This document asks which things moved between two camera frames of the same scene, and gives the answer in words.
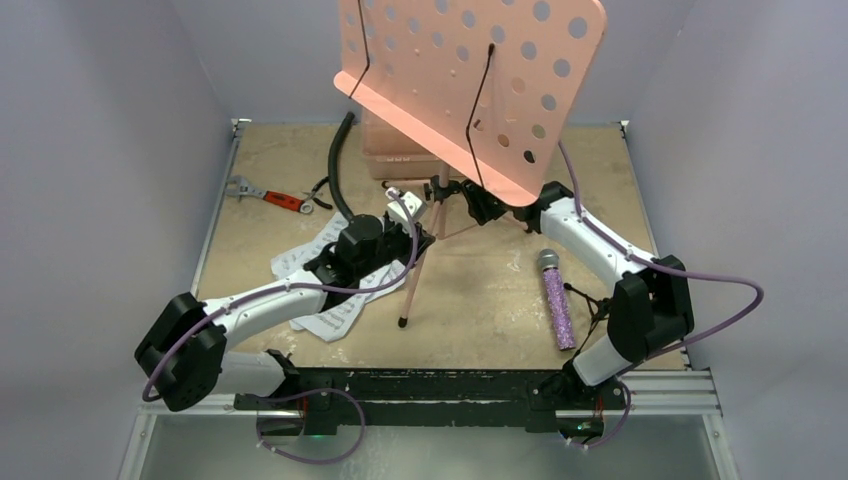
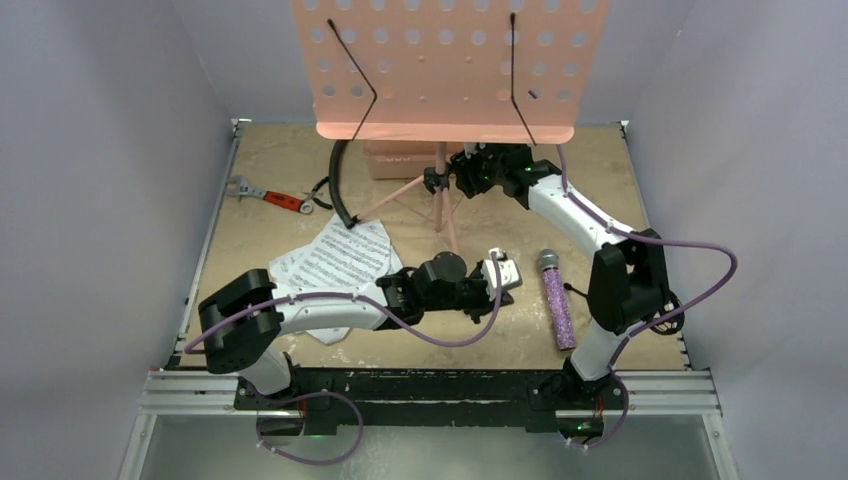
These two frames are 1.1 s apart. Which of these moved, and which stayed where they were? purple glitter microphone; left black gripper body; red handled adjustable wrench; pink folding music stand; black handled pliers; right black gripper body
Moved: right black gripper body; pink folding music stand; left black gripper body
Stayed: red handled adjustable wrench; purple glitter microphone; black handled pliers
